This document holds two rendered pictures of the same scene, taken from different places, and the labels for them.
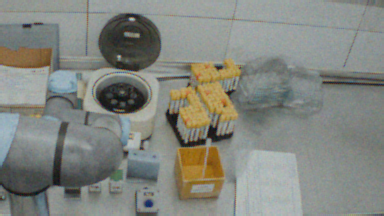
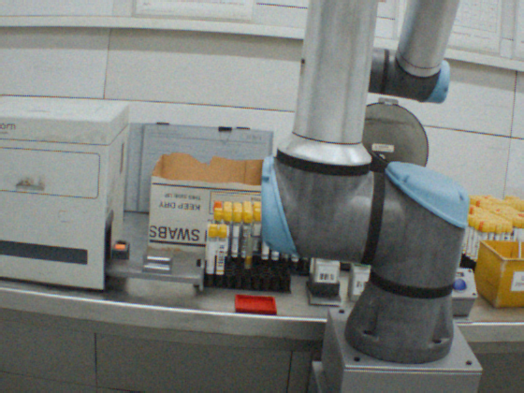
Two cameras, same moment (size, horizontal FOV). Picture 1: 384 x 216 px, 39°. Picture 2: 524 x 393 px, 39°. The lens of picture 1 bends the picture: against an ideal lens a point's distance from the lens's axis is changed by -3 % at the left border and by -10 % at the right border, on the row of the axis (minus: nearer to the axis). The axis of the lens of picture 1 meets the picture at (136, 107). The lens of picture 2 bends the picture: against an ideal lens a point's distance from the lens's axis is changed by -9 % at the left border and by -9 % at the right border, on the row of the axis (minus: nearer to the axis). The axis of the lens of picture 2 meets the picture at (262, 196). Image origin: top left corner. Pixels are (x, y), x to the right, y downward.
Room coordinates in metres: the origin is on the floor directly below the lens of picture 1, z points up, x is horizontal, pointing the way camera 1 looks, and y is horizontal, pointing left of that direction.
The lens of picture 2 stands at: (-0.32, 0.23, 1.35)
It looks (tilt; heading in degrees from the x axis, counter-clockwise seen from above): 12 degrees down; 3
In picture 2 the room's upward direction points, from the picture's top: 5 degrees clockwise
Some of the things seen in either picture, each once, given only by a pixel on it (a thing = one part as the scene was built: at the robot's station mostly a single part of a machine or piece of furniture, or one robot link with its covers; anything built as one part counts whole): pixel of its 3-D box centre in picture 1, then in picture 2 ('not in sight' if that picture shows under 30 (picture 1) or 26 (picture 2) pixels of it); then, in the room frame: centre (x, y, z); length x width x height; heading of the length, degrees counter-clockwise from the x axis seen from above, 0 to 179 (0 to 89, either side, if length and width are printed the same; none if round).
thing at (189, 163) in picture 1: (198, 172); (514, 273); (1.12, -0.21, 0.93); 0.13 x 0.13 x 0.10; 11
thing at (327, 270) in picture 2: not in sight; (325, 272); (1.04, 0.17, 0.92); 0.05 x 0.04 x 0.06; 7
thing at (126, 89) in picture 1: (121, 98); not in sight; (1.37, 0.05, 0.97); 0.15 x 0.15 x 0.07
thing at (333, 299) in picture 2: (72, 185); (323, 287); (1.04, 0.17, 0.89); 0.09 x 0.05 x 0.04; 7
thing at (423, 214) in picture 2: not in sight; (417, 221); (0.66, 0.08, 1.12); 0.13 x 0.12 x 0.14; 89
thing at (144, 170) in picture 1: (143, 165); not in sight; (1.13, -0.04, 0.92); 0.10 x 0.07 x 0.10; 88
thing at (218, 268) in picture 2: not in sight; (244, 253); (1.08, 0.32, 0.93); 0.17 x 0.09 x 0.11; 96
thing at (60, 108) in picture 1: (62, 123); (346, 65); (0.94, 0.18, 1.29); 0.11 x 0.11 x 0.08; 89
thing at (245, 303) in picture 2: not in sight; (255, 304); (0.96, 0.29, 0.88); 0.07 x 0.07 x 0.01; 6
